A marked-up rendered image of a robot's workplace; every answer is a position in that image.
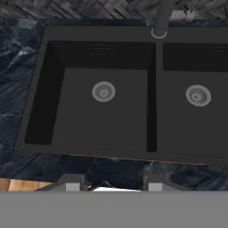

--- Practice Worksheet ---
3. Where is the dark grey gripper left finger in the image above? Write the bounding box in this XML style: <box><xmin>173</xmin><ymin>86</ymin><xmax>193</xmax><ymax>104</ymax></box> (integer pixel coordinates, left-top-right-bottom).
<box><xmin>35</xmin><ymin>173</ymin><xmax>87</xmax><ymax>192</ymax></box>

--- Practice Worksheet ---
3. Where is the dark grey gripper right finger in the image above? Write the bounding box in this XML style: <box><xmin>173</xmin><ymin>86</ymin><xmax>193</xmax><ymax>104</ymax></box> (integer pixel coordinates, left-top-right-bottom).
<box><xmin>142</xmin><ymin>173</ymin><xmax>194</xmax><ymax>192</ymax></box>

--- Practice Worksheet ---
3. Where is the black double sink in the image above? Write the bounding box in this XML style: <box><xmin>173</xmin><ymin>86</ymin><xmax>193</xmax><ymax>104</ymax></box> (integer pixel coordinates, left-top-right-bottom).
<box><xmin>13</xmin><ymin>22</ymin><xmax>228</xmax><ymax>166</ymax></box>

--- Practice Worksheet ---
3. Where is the dark grey tap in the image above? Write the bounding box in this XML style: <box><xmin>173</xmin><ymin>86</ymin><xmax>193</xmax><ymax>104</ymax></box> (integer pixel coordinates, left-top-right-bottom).
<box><xmin>151</xmin><ymin>0</ymin><xmax>203</xmax><ymax>39</ymax></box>

